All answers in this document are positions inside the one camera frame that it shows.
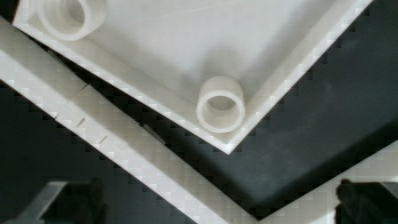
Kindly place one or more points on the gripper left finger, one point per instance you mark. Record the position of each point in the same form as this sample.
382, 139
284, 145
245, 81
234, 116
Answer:
67, 204

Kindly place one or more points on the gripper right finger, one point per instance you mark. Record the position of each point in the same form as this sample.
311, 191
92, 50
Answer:
367, 203

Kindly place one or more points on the white square tabletop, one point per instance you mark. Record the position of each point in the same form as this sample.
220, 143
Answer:
156, 45

